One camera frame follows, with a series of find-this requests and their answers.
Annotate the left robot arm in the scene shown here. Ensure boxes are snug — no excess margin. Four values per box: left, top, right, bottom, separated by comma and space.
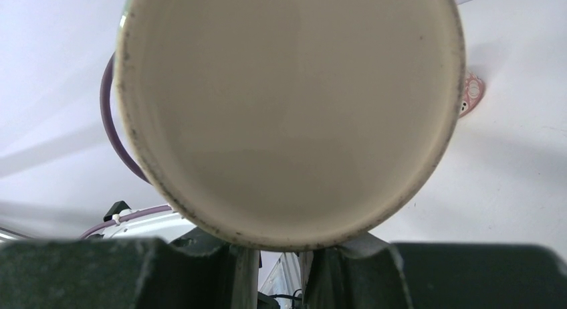
98, 203, 196, 242

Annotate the pink mug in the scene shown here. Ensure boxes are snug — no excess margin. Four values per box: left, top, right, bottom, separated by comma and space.
459, 70, 485, 118

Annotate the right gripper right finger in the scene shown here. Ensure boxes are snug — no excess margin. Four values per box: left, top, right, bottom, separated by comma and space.
303, 233, 567, 309

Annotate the cream green mug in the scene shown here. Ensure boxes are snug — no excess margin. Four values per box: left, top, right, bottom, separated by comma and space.
114, 0, 466, 251

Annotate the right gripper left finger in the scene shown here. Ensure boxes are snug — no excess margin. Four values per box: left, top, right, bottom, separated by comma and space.
1, 228, 259, 308

